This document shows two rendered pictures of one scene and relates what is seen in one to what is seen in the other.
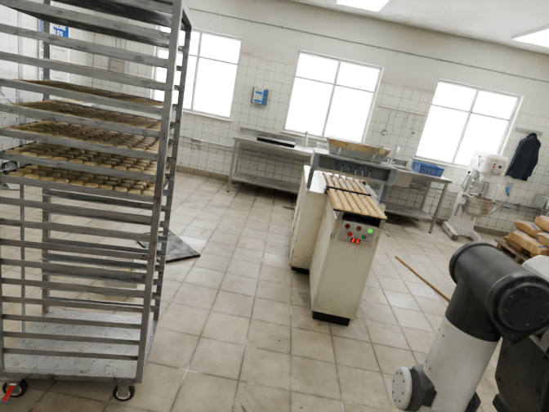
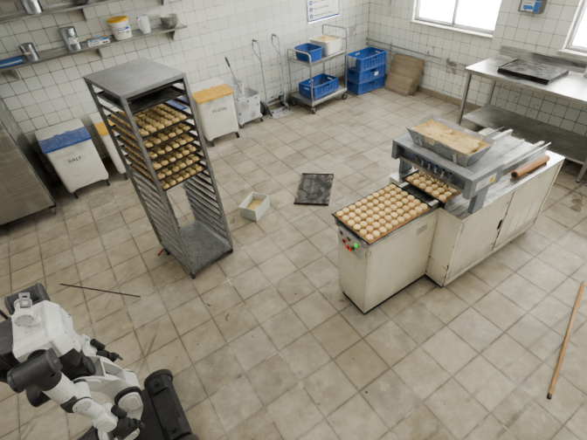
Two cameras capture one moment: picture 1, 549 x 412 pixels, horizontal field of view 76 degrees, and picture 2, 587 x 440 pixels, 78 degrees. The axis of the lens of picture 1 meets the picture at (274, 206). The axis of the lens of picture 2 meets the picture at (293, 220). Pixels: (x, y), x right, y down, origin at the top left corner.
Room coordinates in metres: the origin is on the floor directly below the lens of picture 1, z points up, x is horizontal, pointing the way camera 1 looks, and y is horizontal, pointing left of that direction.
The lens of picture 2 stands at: (1.13, -2.03, 2.63)
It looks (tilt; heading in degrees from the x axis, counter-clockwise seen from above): 41 degrees down; 61
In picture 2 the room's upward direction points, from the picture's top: 7 degrees counter-clockwise
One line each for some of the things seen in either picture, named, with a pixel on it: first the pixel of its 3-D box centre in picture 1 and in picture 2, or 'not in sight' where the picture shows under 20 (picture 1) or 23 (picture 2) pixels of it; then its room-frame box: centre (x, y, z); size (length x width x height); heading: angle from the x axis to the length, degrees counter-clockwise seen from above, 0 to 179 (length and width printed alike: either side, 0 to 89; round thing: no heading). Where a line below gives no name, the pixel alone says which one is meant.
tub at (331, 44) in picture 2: (71, 107); (325, 44); (4.80, 2.96, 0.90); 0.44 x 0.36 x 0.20; 99
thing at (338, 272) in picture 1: (340, 253); (385, 250); (2.71, -0.61, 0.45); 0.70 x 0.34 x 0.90; 0
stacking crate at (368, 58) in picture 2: not in sight; (365, 58); (5.57, 2.87, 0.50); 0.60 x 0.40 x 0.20; 3
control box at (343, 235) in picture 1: (356, 233); (350, 242); (2.35, -0.60, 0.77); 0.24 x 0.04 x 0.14; 90
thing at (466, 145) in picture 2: not in sight; (447, 138); (3.22, -0.61, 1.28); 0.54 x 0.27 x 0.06; 90
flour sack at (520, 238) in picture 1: (536, 244); not in sight; (4.86, -3.74, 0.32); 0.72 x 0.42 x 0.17; 5
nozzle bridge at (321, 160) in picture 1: (348, 176); (441, 169); (3.22, -0.61, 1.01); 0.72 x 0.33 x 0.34; 90
